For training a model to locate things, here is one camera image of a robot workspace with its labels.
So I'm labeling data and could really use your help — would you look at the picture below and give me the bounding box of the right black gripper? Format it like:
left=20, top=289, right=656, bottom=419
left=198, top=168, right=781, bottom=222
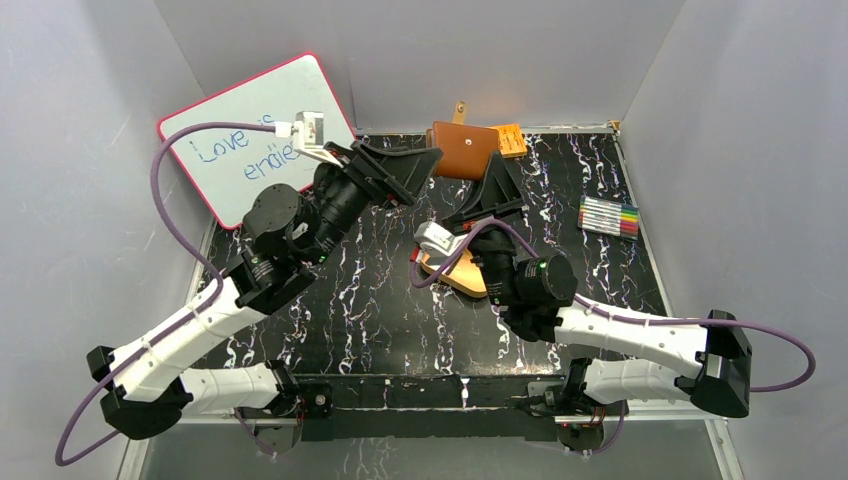
left=442, top=150, right=528, bottom=306

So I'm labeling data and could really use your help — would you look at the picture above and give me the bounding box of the brown leather card holder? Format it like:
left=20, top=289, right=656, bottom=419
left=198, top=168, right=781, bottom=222
left=426, top=101, right=499, bottom=180

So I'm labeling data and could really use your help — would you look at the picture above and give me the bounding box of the gold oval tin tray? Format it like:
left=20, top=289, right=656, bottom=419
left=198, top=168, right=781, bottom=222
left=412, top=249, right=487, bottom=299

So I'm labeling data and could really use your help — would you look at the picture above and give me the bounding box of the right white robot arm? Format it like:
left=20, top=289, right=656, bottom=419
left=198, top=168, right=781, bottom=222
left=434, top=152, right=753, bottom=418

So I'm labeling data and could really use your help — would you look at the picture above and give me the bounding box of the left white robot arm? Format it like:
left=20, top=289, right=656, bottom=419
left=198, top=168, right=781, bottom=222
left=87, top=141, right=442, bottom=440

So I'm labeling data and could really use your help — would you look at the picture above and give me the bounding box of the orange book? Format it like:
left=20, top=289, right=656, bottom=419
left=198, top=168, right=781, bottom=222
left=491, top=123, right=528, bottom=159

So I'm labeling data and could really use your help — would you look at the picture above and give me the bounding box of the colour marker pen set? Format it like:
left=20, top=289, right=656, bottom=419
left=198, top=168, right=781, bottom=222
left=577, top=195, right=640, bottom=241

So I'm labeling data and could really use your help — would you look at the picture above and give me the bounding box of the pink framed whiteboard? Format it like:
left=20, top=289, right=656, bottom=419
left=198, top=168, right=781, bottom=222
left=158, top=53, right=354, bottom=230

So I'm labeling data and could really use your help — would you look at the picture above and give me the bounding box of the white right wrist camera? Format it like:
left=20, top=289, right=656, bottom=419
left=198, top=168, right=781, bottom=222
left=414, top=221, right=467, bottom=264

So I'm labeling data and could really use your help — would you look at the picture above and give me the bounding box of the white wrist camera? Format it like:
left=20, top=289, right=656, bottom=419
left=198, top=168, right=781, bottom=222
left=414, top=221, right=467, bottom=264
left=273, top=111, right=343, bottom=167

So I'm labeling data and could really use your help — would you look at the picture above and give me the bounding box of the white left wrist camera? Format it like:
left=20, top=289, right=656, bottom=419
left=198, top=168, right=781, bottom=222
left=273, top=111, right=343, bottom=167

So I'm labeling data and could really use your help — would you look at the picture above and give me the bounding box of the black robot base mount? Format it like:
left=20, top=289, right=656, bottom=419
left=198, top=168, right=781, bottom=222
left=235, top=374, right=629, bottom=453

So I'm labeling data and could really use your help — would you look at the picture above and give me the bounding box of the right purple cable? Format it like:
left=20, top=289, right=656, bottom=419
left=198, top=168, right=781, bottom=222
left=408, top=217, right=817, bottom=458

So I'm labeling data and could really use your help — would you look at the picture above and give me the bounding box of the purple cable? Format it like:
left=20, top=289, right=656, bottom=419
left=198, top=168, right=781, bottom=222
left=54, top=121, right=293, bottom=468
left=408, top=217, right=817, bottom=458

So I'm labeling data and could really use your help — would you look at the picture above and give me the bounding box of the aluminium rail frame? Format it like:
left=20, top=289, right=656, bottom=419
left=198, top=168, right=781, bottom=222
left=119, top=401, right=743, bottom=479

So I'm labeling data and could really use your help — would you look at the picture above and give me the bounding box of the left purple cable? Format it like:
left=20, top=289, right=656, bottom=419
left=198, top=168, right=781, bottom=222
left=54, top=121, right=293, bottom=468

